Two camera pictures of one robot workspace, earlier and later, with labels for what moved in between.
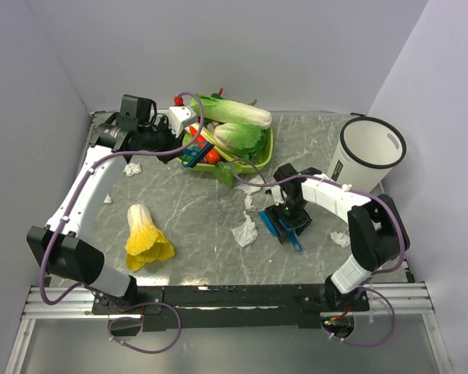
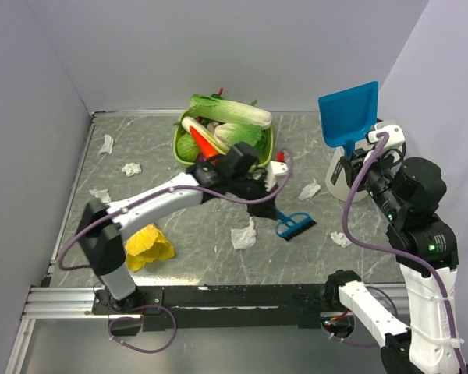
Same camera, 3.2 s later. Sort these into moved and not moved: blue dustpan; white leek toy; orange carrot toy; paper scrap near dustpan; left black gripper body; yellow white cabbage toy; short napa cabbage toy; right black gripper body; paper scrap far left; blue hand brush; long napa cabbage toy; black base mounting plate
Moved: right black gripper body; blue hand brush; blue dustpan; left black gripper body
Not moved: paper scrap far left; short napa cabbage toy; long napa cabbage toy; orange carrot toy; yellow white cabbage toy; paper scrap near dustpan; white leek toy; black base mounting plate
